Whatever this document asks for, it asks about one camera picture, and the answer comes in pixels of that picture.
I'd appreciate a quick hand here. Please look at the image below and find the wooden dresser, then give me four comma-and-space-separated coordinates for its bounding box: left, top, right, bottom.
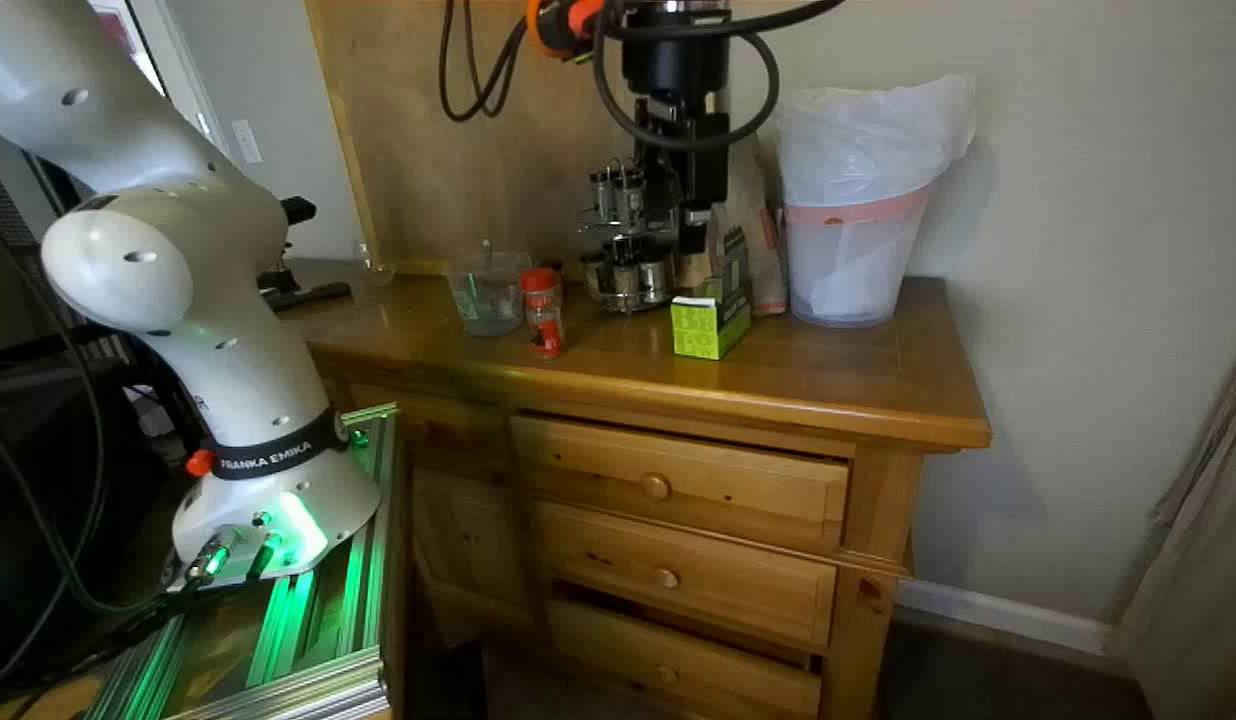
284, 254, 998, 720

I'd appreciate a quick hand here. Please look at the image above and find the black flat remote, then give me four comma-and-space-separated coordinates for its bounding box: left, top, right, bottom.
258, 265, 356, 320

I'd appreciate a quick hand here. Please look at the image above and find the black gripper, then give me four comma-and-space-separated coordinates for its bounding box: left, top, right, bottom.
624, 25, 738, 214

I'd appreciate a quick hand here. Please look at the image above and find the green cardboard box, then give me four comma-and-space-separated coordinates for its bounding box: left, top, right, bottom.
669, 226, 756, 363

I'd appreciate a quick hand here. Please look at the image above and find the chrome spice rack with jars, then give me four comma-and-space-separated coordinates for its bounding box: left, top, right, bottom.
582, 158, 681, 320

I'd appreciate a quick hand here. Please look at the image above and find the bin with white plastic bag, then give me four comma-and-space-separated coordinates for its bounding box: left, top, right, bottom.
772, 72, 985, 330

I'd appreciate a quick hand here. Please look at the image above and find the white light switch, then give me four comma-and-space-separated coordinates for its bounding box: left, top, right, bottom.
229, 117, 267, 170

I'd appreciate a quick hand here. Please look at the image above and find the brown paper bag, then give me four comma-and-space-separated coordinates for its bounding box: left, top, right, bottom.
700, 133, 794, 320

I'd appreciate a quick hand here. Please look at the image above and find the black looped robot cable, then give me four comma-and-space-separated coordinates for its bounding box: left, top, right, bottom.
437, 0, 531, 126

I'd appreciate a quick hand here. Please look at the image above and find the wooden drawer with knob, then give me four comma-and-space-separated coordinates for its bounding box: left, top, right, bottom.
508, 412, 856, 555
531, 501, 840, 657

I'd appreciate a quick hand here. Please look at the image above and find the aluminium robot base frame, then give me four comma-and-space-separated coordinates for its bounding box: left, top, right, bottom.
84, 394, 409, 720

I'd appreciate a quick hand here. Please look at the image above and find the wooden drawer without knob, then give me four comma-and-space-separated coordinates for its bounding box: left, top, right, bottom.
544, 590, 828, 720

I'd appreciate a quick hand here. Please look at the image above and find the white baseboard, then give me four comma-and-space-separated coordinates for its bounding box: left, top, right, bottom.
893, 570, 1130, 673

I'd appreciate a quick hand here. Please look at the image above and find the clear glass cup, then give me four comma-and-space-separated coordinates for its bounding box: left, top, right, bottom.
446, 235, 535, 339

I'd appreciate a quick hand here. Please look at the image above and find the upright wooden board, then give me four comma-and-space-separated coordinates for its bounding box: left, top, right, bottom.
306, 0, 729, 287

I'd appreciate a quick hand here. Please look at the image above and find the black floor cable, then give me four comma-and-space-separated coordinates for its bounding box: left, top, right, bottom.
0, 194, 169, 705

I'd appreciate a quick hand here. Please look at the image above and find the beige curtain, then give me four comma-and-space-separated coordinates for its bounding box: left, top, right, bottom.
1108, 330, 1236, 720

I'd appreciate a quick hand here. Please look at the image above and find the red lid spice jar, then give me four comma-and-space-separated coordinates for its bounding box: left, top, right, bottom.
518, 265, 569, 356

